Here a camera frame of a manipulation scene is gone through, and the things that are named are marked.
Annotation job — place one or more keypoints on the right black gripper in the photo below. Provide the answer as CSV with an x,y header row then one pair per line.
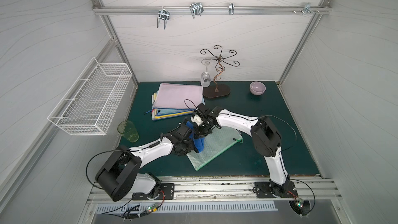
x,y
202,127

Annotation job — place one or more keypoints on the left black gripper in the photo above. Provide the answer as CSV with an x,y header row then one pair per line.
x,y
189,136

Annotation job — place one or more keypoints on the blue microfibre cloth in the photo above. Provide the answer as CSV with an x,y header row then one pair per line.
x,y
198,142

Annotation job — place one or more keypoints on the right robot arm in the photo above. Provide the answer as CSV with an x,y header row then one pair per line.
x,y
264,134

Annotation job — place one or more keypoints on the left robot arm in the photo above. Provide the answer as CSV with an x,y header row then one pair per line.
x,y
121,172

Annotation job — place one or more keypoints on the pink mesh document bag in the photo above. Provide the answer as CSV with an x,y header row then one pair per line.
x,y
177,96

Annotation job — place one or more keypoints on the metal scroll glass rack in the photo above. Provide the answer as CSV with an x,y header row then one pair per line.
x,y
218,90

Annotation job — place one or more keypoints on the wine glass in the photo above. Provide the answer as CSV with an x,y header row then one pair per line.
x,y
205,76

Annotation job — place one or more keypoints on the green plastic cup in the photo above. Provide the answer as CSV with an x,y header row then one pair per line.
x,y
128,130

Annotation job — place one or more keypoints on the pink ceramic bowl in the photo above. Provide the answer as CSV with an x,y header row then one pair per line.
x,y
257,88

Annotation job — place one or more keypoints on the white vent strip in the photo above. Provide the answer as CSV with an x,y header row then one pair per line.
x,y
191,207

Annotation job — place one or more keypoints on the metal hook clip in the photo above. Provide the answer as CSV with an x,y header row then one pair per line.
x,y
163,17
196,9
307,10
231,9

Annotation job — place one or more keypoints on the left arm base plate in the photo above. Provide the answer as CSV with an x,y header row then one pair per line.
x,y
164,190

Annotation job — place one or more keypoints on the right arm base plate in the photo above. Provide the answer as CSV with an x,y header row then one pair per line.
x,y
264,189

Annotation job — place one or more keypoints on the white wire basket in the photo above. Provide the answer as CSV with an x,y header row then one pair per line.
x,y
89,105

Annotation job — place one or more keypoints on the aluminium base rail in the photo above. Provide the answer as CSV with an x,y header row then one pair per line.
x,y
229,188

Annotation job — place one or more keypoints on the aluminium cross rail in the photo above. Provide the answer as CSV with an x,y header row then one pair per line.
x,y
208,10

